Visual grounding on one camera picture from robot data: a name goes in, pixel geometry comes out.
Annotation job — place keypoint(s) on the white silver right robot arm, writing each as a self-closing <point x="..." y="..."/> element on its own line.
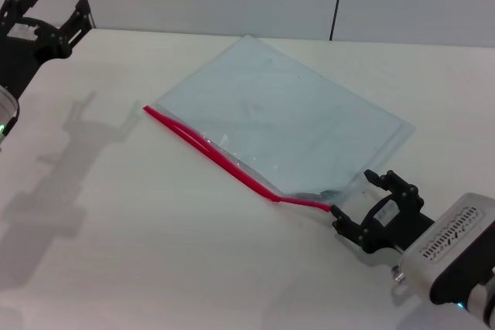
<point x="479" y="303"/>

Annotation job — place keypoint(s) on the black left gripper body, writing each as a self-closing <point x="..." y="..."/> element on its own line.
<point x="27" y="52"/>

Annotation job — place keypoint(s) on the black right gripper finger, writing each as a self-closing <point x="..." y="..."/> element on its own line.
<point x="402" y="189"/>
<point x="348" y="227"/>

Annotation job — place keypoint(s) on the clear document bag red zip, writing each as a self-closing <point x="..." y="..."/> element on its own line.
<point x="239" y="169"/>

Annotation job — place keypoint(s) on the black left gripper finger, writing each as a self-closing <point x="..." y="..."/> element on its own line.
<point x="15" y="7"/>
<point x="79" y="21"/>

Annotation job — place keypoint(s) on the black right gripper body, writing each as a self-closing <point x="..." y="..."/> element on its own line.
<point x="406" y="225"/>

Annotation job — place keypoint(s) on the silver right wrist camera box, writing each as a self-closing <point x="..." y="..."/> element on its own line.
<point x="448" y="245"/>

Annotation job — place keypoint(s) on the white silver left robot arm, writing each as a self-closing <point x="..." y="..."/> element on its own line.
<point x="5" y="113"/>

